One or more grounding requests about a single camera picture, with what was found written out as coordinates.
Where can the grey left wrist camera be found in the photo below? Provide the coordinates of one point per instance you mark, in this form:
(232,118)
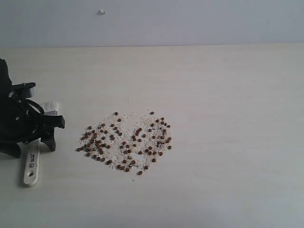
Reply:
(24,90)

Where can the white blob on wall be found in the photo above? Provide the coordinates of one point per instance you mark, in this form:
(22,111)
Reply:
(101,12)

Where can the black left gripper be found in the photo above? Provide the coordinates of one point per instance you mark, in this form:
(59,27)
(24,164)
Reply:
(13,125)

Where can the red beans and rice pile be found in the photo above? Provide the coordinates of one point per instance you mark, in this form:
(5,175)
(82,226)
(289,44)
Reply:
(113,144)

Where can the white paint brush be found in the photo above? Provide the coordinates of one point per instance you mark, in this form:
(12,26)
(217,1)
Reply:
(31,168)

